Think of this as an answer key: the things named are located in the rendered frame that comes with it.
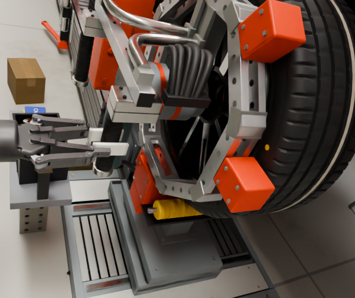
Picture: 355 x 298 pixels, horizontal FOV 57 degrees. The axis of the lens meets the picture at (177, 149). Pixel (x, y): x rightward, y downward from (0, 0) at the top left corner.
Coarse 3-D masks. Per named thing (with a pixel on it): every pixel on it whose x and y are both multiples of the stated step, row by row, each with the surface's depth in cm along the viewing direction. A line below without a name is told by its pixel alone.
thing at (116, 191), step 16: (112, 192) 145; (112, 208) 145; (128, 224) 136; (128, 240) 130; (128, 256) 125; (128, 272) 126; (144, 272) 122; (208, 272) 129; (144, 288) 118; (160, 288) 123
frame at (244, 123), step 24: (168, 0) 89; (192, 0) 86; (216, 0) 69; (240, 0) 68; (240, 72) 61; (264, 72) 64; (240, 96) 61; (264, 96) 64; (240, 120) 61; (264, 120) 63; (144, 144) 105; (216, 144) 68; (240, 144) 68; (168, 168) 99; (216, 168) 68; (168, 192) 89; (192, 192) 77; (216, 192) 74
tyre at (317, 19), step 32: (256, 0) 70; (288, 0) 64; (320, 0) 69; (320, 32) 64; (352, 32) 70; (288, 64) 62; (320, 64) 63; (288, 96) 62; (320, 96) 63; (160, 128) 114; (288, 128) 62; (320, 128) 65; (352, 128) 70; (256, 160) 70; (288, 160) 65; (320, 160) 69; (288, 192) 73; (320, 192) 79
